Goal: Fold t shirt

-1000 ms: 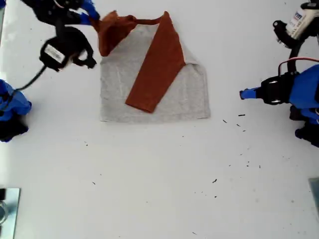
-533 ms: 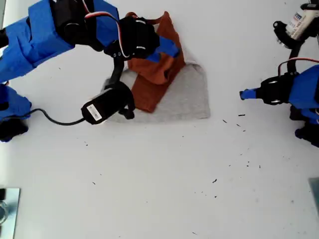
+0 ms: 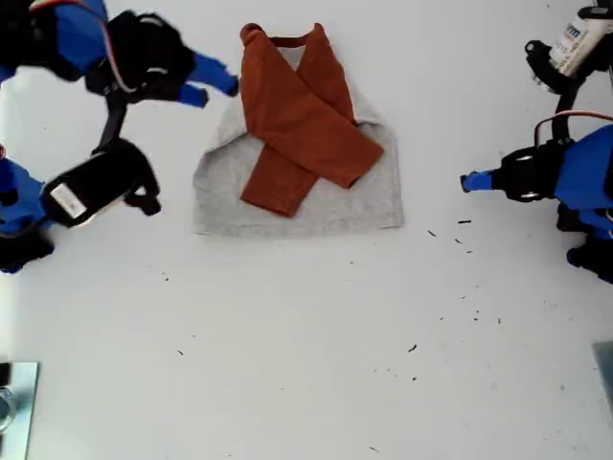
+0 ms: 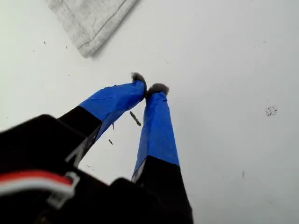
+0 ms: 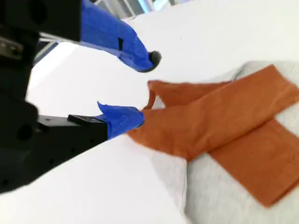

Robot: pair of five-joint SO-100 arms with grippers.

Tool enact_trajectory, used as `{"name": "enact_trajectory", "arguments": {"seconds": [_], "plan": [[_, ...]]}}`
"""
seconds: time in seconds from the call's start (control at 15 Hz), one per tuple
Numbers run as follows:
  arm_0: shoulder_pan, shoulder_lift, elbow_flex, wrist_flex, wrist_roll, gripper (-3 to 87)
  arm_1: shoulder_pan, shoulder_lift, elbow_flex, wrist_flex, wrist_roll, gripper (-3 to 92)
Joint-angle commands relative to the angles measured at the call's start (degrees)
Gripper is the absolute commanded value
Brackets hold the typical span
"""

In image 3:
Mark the grey t-shirt with brown sleeves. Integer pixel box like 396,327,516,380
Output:
192,21,407,240

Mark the black camera stalk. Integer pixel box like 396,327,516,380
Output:
550,88,583,143
90,98,128,155

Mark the white and black camera box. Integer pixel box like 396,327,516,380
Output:
523,4,613,95

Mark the steel post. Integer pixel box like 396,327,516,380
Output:
0,360,41,460

